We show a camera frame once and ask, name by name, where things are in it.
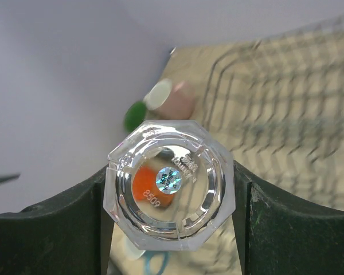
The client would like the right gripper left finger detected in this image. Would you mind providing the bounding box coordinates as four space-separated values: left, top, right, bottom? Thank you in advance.
0 168 115 274

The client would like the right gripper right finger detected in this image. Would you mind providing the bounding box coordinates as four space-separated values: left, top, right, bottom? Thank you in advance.
232 162 344 274

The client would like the blue mug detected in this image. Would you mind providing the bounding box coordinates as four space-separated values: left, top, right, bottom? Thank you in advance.
123 237 170 275

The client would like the clear glass cup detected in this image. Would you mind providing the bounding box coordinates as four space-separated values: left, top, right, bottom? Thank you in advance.
103 120 236 251

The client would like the white cat mug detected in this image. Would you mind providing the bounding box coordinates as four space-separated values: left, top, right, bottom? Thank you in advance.
123 101 147 132

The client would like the pink mug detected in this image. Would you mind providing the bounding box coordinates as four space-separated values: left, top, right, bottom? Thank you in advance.
143 78 196 120

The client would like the grey wire dish rack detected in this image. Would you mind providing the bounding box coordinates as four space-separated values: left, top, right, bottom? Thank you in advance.
202 15 344 211

